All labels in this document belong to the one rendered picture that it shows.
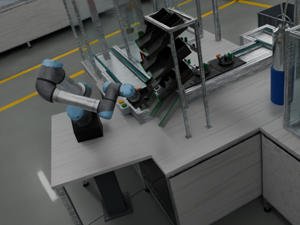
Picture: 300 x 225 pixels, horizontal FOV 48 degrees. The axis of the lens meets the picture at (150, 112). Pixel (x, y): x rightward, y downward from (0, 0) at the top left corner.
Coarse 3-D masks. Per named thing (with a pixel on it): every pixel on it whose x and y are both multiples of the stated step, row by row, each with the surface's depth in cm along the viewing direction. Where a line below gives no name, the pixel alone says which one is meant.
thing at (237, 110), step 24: (216, 48) 340; (264, 72) 285; (216, 96) 271; (240, 96) 264; (264, 96) 258; (192, 120) 252; (216, 120) 246; (240, 120) 240; (264, 120) 235; (144, 144) 240; (168, 144) 235; (192, 144) 230; (216, 144) 225; (168, 168) 216
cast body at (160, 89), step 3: (156, 87) 220; (159, 87) 219; (162, 87) 223; (165, 87) 223; (156, 90) 220; (159, 90) 220; (162, 90) 220; (165, 90) 221; (156, 93) 223; (159, 93) 221; (162, 93) 222; (159, 96) 222
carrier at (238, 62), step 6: (228, 54) 289; (216, 60) 297; (222, 60) 290; (228, 60) 288; (234, 60) 290; (240, 60) 288; (216, 66) 288; (222, 66) 286; (228, 66) 284; (234, 66) 282; (222, 72) 278
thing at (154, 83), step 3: (165, 75) 227; (150, 78) 240; (153, 78) 240; (162, 78) 228; (165, 78) 228; (147, 81) 240; (150, 81) 241; (153, 81) 239; (156, 81) 236; (159, 81) 234; (162, 81) 229; (147, 84) 241; (153, 84) 236; (156, 84) 234; (159, 84) 230; (153, 87) 230
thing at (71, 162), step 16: (64, 112) 298; (64, 128) 278; (112, 128) 264; (128, 128) 260; (64, 144) 259; (80, 144) 255; (96, 144) 251; (112, 144) 247; (128, 144) 244; (64, 160) 244; (80, 160) 240; (96, 160) 236; (112, 160) 233; (128, 160) 230; (64, 176) 229; (80, 176) 226
